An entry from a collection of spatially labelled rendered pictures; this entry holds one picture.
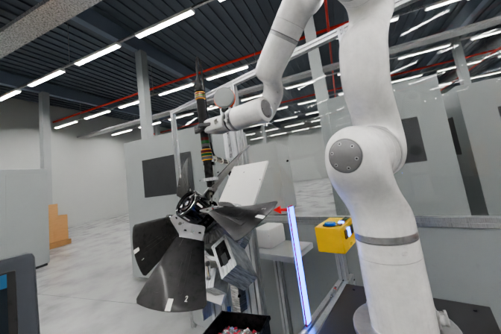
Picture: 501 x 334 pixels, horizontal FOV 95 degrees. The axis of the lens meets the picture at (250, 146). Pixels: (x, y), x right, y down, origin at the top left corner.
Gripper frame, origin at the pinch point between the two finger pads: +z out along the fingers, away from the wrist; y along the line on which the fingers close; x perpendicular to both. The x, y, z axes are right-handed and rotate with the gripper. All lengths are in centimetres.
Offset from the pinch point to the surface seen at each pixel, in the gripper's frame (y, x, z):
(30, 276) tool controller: -58, -27, -40
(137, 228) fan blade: -12, -38, 38
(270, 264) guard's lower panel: 71, -83, 29
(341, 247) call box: 21, -50, -40
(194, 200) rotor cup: -3.7, -27.6, 6.2
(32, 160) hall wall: 135, 168, 1319
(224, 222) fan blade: -8.2, -34.7, -14.2
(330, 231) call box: 21, -44, -37
